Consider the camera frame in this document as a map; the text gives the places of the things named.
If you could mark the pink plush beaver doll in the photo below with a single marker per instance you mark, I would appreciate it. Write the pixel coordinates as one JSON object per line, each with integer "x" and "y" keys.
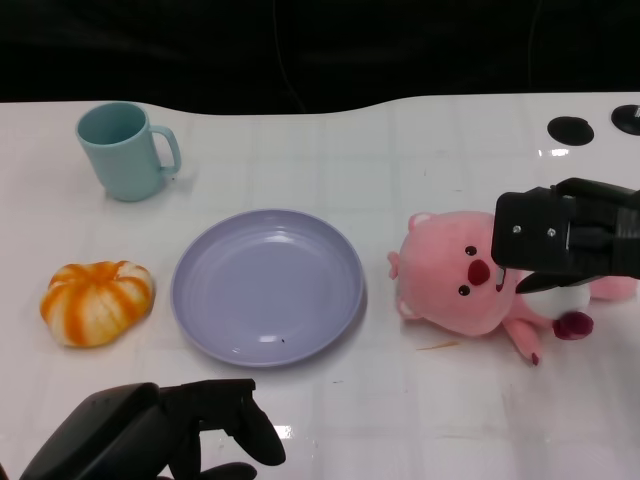
{"x": 440, "y": 280}

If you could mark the light blue plastic mug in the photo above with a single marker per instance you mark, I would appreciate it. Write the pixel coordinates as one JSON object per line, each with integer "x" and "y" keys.
{"x": 122, "y": 160}

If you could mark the lavender round plate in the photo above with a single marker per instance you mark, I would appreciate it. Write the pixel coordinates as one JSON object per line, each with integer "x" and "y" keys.
{"x": 265, "y": 285}

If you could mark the black backdrop cloth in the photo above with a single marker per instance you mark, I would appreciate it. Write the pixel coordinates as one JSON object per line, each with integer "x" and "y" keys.
{"x": 200, "y": 45}

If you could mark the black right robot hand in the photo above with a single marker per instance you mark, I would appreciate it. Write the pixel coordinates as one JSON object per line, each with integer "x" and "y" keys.
{"x": 550, "y": 235}

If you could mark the orange white striped pumpkin toy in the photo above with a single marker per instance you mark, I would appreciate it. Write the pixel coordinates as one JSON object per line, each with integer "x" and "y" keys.
{"x": 95, "y": 305}

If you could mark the black grommet with stem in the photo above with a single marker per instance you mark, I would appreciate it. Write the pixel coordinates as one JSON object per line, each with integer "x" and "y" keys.
{"x": 627, "y": 120}

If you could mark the flat black table grommet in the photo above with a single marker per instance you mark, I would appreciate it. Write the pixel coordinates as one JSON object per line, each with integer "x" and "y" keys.
{"x": 571, "y": 131}

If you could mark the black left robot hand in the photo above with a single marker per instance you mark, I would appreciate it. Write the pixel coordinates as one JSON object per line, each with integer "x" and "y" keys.
{"x": 125, "y": 435}

